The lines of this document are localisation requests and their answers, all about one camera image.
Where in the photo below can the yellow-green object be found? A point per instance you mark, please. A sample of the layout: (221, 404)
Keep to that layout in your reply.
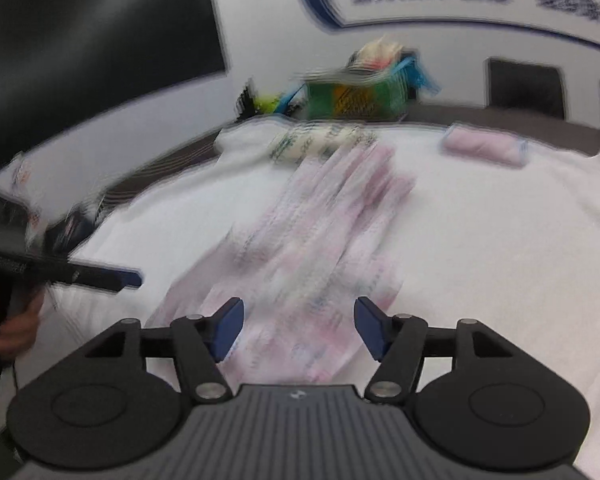
(266, 102)

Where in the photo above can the person's left hand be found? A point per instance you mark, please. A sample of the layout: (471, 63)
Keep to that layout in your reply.
(22, 327)

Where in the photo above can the black chair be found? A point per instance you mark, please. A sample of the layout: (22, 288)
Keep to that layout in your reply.
(525, 91)

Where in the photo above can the pink folded cloth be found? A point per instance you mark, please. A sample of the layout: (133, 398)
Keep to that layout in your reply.
(482, 146)

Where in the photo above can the green striped folded cloth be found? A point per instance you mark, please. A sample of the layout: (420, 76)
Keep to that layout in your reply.
(320, 142)

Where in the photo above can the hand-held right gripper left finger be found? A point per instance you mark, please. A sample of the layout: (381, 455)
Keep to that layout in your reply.
(228, 322)

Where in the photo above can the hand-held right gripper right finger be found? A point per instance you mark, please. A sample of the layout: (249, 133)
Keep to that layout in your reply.
(369, 322)

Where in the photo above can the pink striped garment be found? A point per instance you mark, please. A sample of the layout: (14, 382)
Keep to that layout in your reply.
(320, 240)

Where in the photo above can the black wall screen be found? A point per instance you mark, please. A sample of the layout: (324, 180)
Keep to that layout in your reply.
(90, 40)

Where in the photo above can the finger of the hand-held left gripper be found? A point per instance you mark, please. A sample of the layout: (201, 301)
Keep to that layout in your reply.
(105, 276)

